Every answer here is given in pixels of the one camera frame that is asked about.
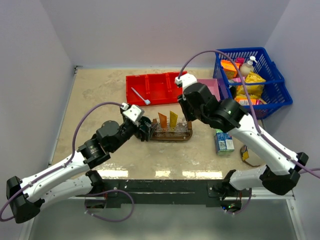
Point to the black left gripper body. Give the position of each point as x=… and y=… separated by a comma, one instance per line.
x=140, y=133

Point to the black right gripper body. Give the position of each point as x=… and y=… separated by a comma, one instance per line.
x=191, y=113

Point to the dark green mug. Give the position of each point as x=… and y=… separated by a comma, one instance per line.
x=143, y=129

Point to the orange toothpaste tube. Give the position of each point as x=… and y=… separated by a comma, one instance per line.
x=162, y=120

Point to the yellow toothpaste tube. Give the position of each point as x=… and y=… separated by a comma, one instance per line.
x=173, y=119

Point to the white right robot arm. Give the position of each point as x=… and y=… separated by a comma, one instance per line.
x=280, y=172

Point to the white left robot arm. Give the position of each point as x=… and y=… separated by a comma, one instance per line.
x=75, y=175

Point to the oval wooden tray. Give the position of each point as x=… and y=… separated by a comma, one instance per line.
x=169, y=139

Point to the pink drawer box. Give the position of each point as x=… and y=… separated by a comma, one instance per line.
x=212, y=85

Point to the red bin right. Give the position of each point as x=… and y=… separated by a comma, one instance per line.
x=173, y=91

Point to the red bin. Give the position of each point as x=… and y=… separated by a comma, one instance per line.
x=158, y=93
x=173, y=91
x=138, y=82

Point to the orange box lower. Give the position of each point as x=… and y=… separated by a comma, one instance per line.
x=246, y=102

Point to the orange snack box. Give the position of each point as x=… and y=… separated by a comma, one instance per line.
x=229, y=69

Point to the red bin middle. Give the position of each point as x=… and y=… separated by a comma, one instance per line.
x=158, y=93

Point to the red bin left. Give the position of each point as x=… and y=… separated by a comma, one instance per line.
x=138, y=82

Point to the green blue carton box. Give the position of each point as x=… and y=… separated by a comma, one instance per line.
x=224, y=144

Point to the beige pump soap bottle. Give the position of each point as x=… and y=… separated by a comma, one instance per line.
x=248, y=67

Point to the yellow chips bag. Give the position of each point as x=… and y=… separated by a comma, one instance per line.
x=254, y=86

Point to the pink small package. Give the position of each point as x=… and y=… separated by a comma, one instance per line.
x=240, y=60

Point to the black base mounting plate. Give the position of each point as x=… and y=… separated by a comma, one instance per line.
x=209, y=193

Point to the blue plastic basket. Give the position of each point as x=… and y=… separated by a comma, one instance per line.
x=275, y=93

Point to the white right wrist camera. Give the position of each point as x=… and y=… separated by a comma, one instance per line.
x=185, y=81

